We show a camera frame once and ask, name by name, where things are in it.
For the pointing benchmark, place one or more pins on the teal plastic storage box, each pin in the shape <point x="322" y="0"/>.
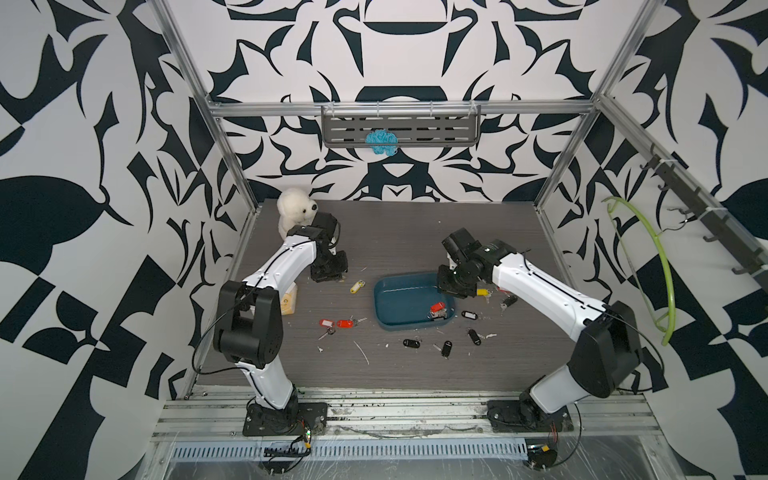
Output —
<point x="402" y="302"/>

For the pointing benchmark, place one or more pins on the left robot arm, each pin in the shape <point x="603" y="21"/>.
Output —
<point x="248" y="329"/>

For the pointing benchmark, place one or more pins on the white slotted cable duct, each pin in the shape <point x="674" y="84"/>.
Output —
<point x="509" y="448"/>

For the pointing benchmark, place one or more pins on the long yellow key tag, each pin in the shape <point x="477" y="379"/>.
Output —
<point x="357" y="286"/>

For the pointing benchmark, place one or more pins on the yellow sponge packet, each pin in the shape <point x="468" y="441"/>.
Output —
<point x="289" y="300"/>

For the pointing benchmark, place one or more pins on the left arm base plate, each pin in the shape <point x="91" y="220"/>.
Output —
<point x="297" y="418"/>

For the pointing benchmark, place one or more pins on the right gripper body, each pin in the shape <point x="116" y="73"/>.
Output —
<point x="456" y="280"/>

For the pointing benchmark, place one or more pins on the teal scrunchie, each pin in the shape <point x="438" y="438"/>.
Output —
<point x="382" y="142"/>

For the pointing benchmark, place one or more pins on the dark wall hook rail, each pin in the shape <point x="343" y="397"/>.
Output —
<point x="722" y="225"/>

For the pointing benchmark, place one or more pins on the white teddy bear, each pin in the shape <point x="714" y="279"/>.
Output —
<point x="295" y="208"/>

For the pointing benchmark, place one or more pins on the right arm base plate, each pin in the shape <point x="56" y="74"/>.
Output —
<point x="524" y="416"/>

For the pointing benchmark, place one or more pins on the grey slotted wall shelf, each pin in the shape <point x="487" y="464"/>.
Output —
<point x="431" y="126"/>

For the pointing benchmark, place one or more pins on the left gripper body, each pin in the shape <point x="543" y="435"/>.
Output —
<point x="335" y="266"/>

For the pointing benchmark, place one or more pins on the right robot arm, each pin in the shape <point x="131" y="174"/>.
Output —
<point x="607" y="342"/>

